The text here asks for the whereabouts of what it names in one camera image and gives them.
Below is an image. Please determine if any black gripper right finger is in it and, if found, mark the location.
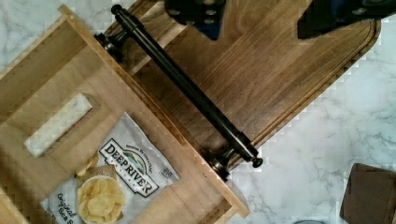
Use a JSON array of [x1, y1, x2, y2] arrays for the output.
[[297, 0, 396, 39]]

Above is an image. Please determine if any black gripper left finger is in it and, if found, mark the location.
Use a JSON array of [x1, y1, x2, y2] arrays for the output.
[[163, 0, 226, 40]]

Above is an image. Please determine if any black drawer handle bar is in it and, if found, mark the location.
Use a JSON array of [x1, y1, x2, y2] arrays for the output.
[[95, 5, 263, 180]]

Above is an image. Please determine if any light wooden drawer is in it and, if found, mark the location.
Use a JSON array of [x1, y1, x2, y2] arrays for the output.
[[1, 6, 249, 224]]

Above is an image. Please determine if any dark wooden cutting board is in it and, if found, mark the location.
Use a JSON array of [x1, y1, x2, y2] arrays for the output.
[[129, 0, 380, 145]]

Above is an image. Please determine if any Deep River chips bag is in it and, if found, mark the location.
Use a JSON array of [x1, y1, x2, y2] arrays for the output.
[[41, 114, 179, 224]]

